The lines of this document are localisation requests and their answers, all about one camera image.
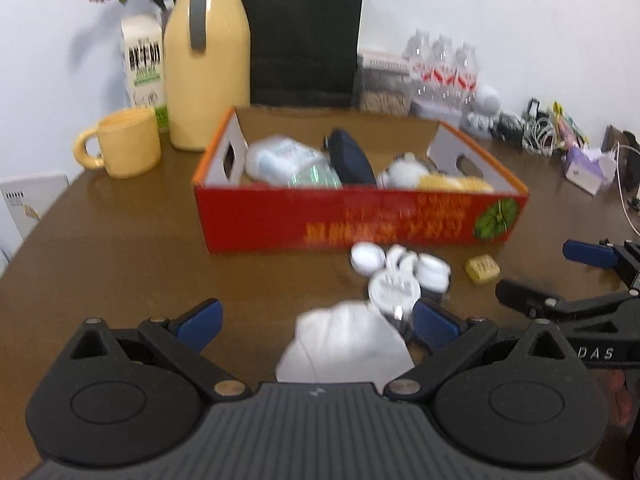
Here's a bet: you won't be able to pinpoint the purple tissue pack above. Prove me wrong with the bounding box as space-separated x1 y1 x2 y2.
564 145 619 196

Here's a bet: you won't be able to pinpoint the orange red cardboard box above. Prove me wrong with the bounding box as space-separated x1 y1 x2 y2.
192 105 530 255

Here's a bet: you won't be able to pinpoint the round white tin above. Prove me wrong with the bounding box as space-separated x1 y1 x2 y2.
368 269 422 319

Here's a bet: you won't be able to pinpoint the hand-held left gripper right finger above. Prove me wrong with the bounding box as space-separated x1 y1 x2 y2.
384 297 586 402

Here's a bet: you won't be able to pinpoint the clear green plastic bottle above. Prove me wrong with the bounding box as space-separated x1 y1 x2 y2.
287 162 344 190

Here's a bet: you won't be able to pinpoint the small yellow block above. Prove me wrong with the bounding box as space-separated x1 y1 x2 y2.
464 254 501 286

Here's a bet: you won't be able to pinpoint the white yellow plush toy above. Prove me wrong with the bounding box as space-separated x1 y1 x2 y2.
377 152 494 194

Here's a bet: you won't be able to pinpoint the white blue soft pack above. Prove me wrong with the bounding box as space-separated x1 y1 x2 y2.
244 134 327 184

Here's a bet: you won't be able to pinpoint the navy blue pouch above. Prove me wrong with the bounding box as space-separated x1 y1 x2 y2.
327 128 377 186

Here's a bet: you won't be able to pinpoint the white tin box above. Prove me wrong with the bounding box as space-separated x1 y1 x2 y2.
412 97 467 122

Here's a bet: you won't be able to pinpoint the black paper bag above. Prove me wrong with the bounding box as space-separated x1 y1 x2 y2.
234 0 367 110

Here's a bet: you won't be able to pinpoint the white cloth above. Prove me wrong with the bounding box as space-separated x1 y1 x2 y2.
275 299 416 384

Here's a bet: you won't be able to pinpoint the white booklet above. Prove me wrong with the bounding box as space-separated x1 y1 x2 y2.
0 173 69 262

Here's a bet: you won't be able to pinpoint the black cable tangle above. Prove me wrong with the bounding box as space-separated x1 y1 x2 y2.
492 111 526 149

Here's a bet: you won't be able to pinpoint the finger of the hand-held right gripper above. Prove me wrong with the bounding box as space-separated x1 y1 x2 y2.
495 279 640 333
562 237 640 291

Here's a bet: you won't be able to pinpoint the clear water bottle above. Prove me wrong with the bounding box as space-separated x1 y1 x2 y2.
405 29 432 99
452 42 480 107
430 34 457 104

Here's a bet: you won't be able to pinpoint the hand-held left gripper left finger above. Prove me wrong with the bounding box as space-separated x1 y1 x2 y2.
50 298 252 402

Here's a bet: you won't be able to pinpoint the yellow mug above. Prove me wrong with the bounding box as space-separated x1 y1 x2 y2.
73 107 163 180

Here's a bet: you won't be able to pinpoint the yellow thermos jug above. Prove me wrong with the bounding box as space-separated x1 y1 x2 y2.
163 0 251 152

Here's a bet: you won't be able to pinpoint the flat white red carton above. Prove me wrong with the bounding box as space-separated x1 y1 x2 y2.
357 48 412 77

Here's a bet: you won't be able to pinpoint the person's right hand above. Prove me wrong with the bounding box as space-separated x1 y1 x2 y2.
606 371 640 432

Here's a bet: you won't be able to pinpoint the brown paper bag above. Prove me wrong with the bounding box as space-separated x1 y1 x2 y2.
602 124 640 192

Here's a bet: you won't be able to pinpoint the white green milk carton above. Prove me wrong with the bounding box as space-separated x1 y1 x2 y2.
121 15 169 134

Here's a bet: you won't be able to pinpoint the colourful snack packets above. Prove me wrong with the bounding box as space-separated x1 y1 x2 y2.
550 101 589 154

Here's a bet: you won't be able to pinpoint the white robot figurine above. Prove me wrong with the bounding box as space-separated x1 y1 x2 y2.
462 83 503 140

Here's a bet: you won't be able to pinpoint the white charger with cable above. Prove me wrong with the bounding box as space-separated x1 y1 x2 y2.
597 142 640 237

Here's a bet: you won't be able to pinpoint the clear seed container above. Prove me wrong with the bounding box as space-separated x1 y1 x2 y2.
357 71 413 114

